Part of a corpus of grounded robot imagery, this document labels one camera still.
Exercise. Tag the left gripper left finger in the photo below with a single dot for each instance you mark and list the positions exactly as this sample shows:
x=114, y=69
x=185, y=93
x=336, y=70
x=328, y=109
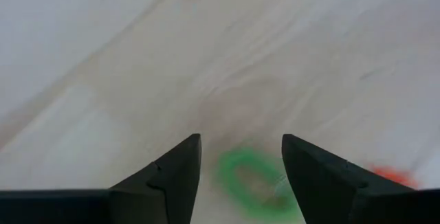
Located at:
x=154, y=200

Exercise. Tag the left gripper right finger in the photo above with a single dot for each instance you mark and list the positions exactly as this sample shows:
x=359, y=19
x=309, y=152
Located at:
x=343, y=200

